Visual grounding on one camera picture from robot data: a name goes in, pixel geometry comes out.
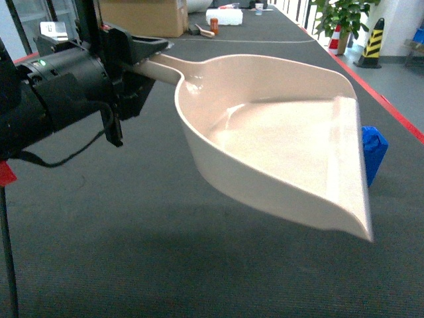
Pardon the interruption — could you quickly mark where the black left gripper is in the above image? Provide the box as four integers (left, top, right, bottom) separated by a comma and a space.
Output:
16, 35, 172, 148

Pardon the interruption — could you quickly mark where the beige plastic dustpan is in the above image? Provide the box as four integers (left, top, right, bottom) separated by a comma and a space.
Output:
134, 54, 374, 241

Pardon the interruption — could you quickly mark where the blue plastic block part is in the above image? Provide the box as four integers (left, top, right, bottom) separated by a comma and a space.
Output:
362, 126, 389, 187

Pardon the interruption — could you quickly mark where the large cardboard box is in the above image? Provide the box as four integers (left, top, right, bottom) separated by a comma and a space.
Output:
99, 0, 188, 38

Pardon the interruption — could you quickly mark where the orange can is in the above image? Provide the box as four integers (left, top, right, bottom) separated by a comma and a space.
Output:
210, 17, 219, 35

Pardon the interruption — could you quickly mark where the white foam block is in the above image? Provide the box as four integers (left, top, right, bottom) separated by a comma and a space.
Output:
205, 9, 243, 26

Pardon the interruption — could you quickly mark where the glass door refrigerator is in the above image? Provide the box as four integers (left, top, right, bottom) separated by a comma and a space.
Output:
5, 0, 78, 54

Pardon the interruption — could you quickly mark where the white paper cup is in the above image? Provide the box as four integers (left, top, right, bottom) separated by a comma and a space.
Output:
255, 3, 264, 16

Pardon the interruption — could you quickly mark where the red white traffic cone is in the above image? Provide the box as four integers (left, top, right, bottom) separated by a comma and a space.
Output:
328, 25, 341, 56

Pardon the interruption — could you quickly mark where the green potted plant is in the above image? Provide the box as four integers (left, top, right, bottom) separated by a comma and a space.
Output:
310, 0, 380, 50

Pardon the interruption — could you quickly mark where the yellow black striped bollard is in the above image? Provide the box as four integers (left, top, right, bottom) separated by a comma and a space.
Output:
354, 18, 385, 69

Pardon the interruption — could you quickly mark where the wooden handled brush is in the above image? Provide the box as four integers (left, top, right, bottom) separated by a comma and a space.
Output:
188, 24, 215, 38

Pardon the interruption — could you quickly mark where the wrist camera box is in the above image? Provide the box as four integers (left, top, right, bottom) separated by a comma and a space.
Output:
34, 21, 76, 56

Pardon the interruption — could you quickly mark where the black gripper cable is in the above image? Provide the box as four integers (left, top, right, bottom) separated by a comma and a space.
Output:
19, 101, 115, 168

